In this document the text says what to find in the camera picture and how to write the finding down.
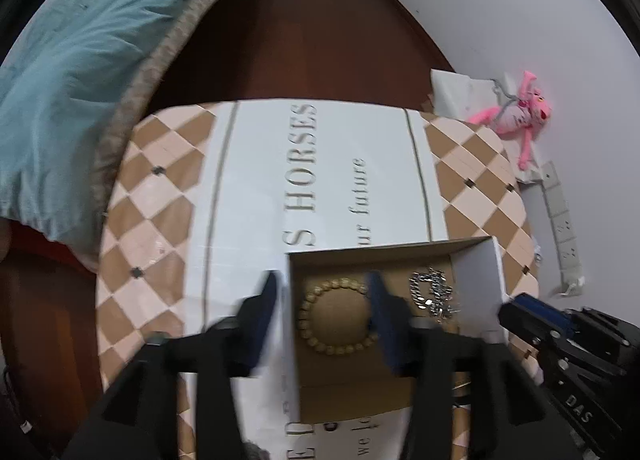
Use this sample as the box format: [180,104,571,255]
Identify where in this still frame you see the silver chain necklace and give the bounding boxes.
[408,266,462,324]

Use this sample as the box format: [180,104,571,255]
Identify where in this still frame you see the wooden bead bracelet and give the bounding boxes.
[297,276,384,357]

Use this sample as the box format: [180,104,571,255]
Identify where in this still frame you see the white cardboard jewelry box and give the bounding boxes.
[283,237,508,424]

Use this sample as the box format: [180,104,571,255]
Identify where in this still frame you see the checkered tablecloth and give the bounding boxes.
[96,98,539,459]

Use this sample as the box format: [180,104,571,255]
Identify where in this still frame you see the pink panther plush toy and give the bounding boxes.
[466,70,552,171]

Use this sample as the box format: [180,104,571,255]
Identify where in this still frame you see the woven pattern mattress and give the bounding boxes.
[74,0,218,273]

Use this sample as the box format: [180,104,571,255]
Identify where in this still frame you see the teal blue duvet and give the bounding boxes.
[1,0,188,252]

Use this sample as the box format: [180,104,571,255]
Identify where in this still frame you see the white wall power strip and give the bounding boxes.
[540,160,585,298]

